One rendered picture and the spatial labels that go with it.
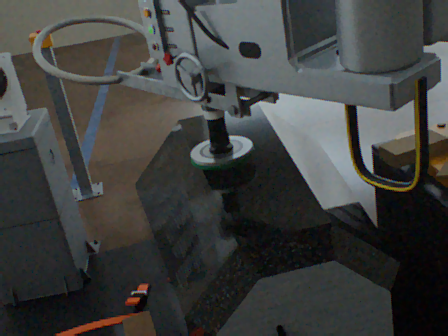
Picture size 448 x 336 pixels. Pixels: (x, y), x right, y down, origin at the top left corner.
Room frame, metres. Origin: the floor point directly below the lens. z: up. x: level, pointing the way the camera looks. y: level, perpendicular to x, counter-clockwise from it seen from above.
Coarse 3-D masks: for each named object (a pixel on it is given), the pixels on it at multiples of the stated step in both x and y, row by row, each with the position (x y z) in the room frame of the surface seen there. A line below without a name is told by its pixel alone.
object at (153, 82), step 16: (144, 64) 2.29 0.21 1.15; (128, 80) 2.19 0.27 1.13; (144, 80) 2.10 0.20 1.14; (160, 80) 2.04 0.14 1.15; (176, 96) 1.97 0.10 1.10; (208, 96) 1.83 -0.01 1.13; (224, 96) 1.77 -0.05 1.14; (240, 96) 1.88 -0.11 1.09; (256, 96) 1.76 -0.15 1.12; (272, 96) 1.77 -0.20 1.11
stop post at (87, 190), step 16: (48, 48) 3.71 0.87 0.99; (48, 80) 3.70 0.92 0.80; (64, 96) 3.71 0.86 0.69; (64, 112) 3.70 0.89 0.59; (64, 128) 3.70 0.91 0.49; (80, 144) 3.77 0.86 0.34; (80, 160) 3.71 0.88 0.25; (80, 176) 3.70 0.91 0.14; (80, 192) 3.73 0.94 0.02; (96, 192) 3.70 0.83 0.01
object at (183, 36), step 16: (160, 0) 1.86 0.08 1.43; (176, 0) 1.80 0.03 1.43; (192, 0) 1.79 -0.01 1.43; (208, 0) 1.83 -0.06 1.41; (176, 16) 1.82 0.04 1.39; (176, 32) 1.83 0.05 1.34; (192, 32) 1.78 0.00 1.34; (192, 48) 1.78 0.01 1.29; (160, 64) 1.92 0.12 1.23; (192, 64) 1.79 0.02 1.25
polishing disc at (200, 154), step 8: (232, 136) 2.01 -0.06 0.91; (240, 136) 1.99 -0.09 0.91; (200, 144) 1.99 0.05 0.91; (208, 144) 1.98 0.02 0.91; (240, 144) 1.92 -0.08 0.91; (248, 144) 1.91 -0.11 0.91; (192, 152) 1.94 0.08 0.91; (200, 152) 1.92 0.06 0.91; (208, 152) 1.91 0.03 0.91; (232, 152) 1.87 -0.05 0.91; (240, 152) 1.86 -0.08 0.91; (248, 152) 1.86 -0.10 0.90; (200, 160) 1.86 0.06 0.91; (208, 160) 1.84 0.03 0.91; (216, 160) 1.83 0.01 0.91; (224, 160) 1.82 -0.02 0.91; (232, 160) 1.82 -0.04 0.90
